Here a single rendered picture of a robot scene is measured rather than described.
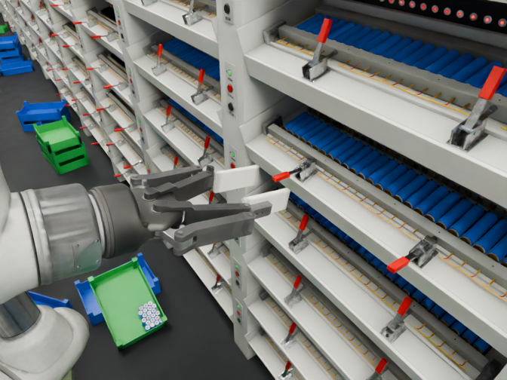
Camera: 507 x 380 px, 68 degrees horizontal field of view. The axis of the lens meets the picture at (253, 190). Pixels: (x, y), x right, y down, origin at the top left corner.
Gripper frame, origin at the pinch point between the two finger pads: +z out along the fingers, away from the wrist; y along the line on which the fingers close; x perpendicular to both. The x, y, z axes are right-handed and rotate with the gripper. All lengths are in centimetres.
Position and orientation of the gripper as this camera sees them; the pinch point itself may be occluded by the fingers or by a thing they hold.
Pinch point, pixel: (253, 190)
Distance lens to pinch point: 50.2
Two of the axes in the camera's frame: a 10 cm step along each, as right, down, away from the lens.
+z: 8.0, -1.8, 5.7
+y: 5.7, 4.9, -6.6
